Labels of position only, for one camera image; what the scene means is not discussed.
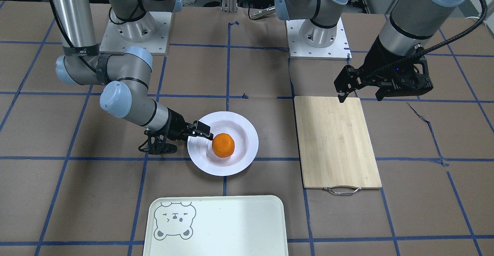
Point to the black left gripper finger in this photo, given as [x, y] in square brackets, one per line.
[381, 93]
[342, 97]

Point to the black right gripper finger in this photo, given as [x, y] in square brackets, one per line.
[201, 127]
[207, 134]

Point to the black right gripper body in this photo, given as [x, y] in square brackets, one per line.
[175, 125]

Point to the orange fruit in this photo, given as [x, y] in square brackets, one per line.
[223, 145]

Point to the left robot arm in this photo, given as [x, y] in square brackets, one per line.
[396, 63]

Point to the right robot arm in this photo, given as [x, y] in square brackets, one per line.
[125, 77]

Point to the cream bear tray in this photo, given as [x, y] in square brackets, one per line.
[251, 225]

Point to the white plate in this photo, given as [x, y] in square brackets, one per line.
[244, 136]

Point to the bamboo cutting board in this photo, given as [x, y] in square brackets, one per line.
[335, 147]

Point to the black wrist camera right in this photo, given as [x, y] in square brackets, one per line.
[156, 145]

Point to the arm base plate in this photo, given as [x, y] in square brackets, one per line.
[306, 41]
[151, 33]

